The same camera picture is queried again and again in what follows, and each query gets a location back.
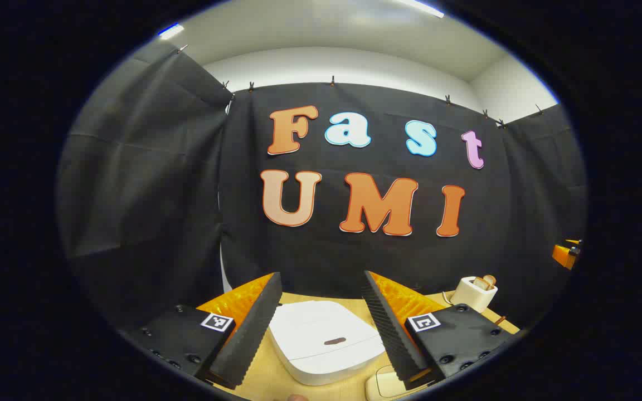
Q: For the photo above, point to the toasted bread slice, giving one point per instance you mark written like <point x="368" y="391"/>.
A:
<point x="490" y="280"/>
<point x="480" y="283"/>

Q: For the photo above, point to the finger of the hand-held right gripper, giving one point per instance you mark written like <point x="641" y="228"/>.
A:
<point x="565" y="255"/>

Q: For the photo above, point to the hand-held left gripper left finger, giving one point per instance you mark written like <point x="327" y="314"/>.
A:
<point x="248" y="340"/>

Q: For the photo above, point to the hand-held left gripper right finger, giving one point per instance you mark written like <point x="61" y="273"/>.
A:
<point x="390" y="340"/>

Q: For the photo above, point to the white toaster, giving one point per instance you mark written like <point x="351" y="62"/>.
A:
<point x="471" y="298"/>

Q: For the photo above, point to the ceiling light strip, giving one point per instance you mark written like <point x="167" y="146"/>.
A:
<point x="424" y="8"/>
<point x="170" y="31"/>

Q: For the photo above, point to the white rice cooker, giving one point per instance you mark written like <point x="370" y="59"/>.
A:
<point x="321" y="334"/>

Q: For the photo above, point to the black backdrop cloth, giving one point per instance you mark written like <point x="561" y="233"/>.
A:
<point x="148" y="184"/>

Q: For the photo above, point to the clear box of white rice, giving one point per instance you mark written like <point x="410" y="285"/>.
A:
<point x="385" y="385"/>

